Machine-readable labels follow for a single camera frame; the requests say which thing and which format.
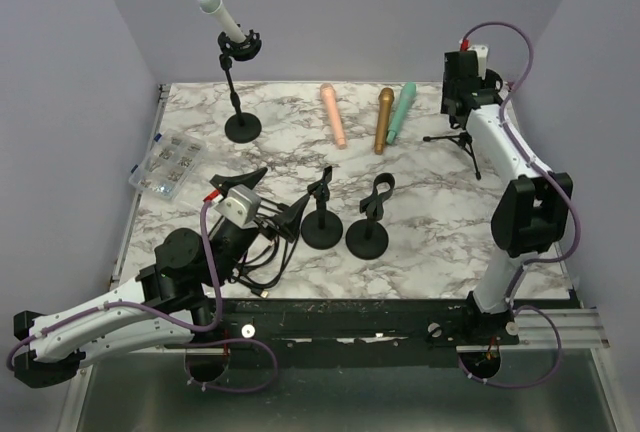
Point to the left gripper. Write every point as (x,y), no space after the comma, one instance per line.
(288,221)

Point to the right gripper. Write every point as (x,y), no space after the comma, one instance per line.
(489,81)

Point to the black tripod shock-mount stand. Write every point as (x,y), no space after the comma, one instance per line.
(461,95)

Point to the green microphone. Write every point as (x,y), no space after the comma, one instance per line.
(403,105)

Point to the black round-base clip stand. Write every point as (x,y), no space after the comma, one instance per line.
(321,229)

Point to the gold microphone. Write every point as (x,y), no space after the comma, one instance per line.
(385,101)

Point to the black round-base clamp stand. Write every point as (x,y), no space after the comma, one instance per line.
(367,239)

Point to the pink microphone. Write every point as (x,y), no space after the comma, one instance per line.
(328,96)

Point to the white microphone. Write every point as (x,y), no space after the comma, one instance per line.
(217,10)

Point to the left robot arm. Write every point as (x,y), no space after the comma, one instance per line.
(175,301)

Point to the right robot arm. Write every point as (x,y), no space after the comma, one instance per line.
(531,214)

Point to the clear plastic screw box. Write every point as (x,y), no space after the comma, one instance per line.
(167,165)

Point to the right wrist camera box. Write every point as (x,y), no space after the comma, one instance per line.
(481,52)

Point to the black round-base shock-mount stand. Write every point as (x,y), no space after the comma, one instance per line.
(242,127)

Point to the black front mounting rail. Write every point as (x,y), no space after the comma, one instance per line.
(315,333)

